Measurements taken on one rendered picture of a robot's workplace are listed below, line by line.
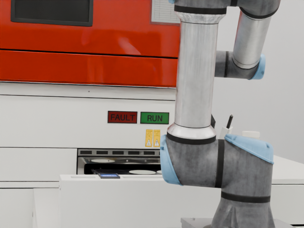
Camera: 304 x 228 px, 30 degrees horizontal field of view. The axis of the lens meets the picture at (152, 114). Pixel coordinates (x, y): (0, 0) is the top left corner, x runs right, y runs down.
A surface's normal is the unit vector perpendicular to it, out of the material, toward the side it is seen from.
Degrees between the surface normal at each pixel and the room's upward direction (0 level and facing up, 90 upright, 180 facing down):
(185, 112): 100
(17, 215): 90
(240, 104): 90
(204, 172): 107
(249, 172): 88
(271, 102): 90
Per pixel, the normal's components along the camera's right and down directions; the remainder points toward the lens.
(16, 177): 0.22, 0.06
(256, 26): -0.04, 0.92
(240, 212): -0.29, -0.30
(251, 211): 0.11, -0.27
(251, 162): -0.05, 0.02
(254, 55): 0.34, 0.86
